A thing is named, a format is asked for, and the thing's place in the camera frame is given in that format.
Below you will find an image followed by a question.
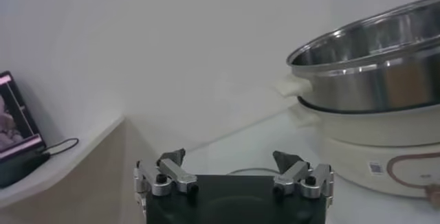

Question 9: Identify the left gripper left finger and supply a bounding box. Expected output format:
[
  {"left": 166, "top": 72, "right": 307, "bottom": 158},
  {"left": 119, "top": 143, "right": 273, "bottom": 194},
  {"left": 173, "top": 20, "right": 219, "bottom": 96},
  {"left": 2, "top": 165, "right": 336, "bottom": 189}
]
[{"left": 133, "top": 148, "right": 200, "bottom": 198}]

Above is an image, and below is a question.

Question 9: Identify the black laptop beside mouse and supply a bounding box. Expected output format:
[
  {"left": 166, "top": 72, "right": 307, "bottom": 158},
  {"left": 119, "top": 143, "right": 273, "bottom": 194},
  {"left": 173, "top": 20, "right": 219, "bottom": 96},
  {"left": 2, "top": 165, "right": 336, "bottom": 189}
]
[{"left": 0, "top": 70, "right": 47, "bottom": 161}]

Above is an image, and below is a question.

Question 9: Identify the thin black mouse cable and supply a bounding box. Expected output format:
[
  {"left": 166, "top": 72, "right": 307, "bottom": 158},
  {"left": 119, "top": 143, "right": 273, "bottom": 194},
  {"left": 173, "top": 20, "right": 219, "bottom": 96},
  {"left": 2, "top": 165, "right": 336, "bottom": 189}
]
[{"left": 43, "top": 137, "right": 80, "bottom": 157}]

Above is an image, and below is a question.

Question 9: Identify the white electric cooker pot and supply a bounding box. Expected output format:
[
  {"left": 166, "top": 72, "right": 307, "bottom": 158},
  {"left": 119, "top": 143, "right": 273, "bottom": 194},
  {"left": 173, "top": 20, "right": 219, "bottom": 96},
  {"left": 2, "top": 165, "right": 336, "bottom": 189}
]
[{"left": 290, "top": 103, "right": 440, "bottom": 208}]

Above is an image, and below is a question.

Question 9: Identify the black computer mouse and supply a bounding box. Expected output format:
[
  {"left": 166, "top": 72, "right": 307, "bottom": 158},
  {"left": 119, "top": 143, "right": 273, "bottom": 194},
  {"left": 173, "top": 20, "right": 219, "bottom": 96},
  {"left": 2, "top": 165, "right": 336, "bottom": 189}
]
[{"left": 0, "top": 151, "right": 52, "bottom": 189}]

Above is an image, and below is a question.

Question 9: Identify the round glass pot lid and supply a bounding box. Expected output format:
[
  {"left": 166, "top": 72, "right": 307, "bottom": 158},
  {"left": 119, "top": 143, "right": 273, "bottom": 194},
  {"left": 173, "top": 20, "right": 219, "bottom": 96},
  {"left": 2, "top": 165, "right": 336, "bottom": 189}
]
[{"left": 226, "top": 166, "right": 280, "bottom": 176}]

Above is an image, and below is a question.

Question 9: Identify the stainless steel steamer basket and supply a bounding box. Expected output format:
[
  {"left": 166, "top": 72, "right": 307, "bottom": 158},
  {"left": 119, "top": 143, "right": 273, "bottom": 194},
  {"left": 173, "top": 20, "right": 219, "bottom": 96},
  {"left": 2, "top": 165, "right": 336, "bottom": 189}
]
[{"left": 274, "top": 0, "right": 440, "bottom": 113}]

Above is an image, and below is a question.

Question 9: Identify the white side table with mouse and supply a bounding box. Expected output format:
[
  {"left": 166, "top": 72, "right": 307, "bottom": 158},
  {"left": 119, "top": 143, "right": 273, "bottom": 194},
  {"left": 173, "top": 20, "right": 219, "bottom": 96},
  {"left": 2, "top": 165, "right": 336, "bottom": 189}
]
[{"left": 0, "top": 114, "right": 127, "bottom": 224}]

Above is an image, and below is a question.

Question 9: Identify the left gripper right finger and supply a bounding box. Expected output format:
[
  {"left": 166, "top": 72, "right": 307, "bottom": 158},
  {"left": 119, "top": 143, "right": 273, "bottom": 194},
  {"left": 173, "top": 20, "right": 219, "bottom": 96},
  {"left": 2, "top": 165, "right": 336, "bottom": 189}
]
[{"left": 272, "top": 150, "right": 336, "bottom": 200}]

